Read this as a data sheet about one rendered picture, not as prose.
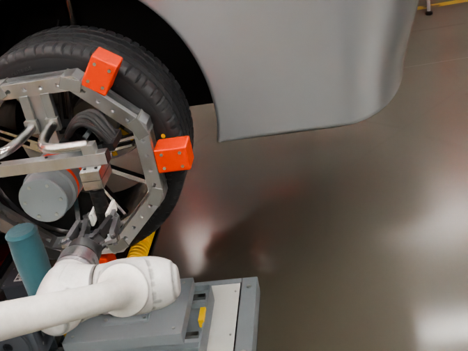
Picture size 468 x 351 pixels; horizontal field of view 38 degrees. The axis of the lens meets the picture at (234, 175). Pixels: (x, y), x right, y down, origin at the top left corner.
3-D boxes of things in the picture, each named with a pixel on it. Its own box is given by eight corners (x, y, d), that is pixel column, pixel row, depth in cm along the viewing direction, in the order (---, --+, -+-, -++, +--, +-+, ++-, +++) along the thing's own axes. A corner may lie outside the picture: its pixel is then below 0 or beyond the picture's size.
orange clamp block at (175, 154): (163, 161, 192) (194, 157, 191) (158, 174, 185) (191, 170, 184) (157, 138, 189) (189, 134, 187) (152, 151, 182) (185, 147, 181)
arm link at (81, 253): (99, 290, 146) (106, 274, 152) (88, 255, 142) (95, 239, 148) (58, 294, 148) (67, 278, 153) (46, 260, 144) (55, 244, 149)
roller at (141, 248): (159, 228, 226) (155, 213, 224) (142, 282, 200) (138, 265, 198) (143, 230, 227) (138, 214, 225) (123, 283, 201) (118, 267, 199)
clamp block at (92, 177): (113, 171, 171) (107, 152, 169) (104, 189, 163) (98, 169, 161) (93, 174, 172) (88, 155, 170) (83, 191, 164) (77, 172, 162)
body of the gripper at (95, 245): (67, 276, 152) (78, 252, 161) (103, 272, 151) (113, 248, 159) (57, 248, 149) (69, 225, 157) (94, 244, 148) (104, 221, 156)
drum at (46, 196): (97, 182, 196) (83, 138, 189) (76, 221, 177) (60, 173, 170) (50, 188, 198) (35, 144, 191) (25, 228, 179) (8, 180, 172)
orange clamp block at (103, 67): (112, 86, 183) (124, 57, 179) (104, 97, 176) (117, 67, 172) (87, 75, 182) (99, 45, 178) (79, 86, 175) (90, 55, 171)
